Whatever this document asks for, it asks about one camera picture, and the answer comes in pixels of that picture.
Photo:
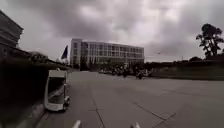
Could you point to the white multi-storey building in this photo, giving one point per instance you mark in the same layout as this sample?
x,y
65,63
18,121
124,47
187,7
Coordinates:
x,y
110,51

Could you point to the dark hedge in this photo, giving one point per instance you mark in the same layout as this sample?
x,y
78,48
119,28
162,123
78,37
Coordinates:
x,y
190,70

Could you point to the blue flag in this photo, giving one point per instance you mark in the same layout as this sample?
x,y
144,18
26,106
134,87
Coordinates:
x,y
64,53

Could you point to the row of parked scooters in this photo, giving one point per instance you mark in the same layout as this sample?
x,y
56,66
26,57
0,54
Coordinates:
x,y
128,71

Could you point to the small white delivery robot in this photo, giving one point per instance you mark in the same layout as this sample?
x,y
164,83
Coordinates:
x,y
56,90

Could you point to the grey paved plaza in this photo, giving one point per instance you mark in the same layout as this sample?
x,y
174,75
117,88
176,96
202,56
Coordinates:
x,y
126,100

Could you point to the robot's own part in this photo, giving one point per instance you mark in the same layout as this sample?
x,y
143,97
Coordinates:
x,y
76,124
136,125

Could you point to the tall dark tree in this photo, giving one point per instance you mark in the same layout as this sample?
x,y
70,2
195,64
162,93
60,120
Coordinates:
x,y
210,40

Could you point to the grey banded building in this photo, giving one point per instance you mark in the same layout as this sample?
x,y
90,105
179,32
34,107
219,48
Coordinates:
x,y
8,33

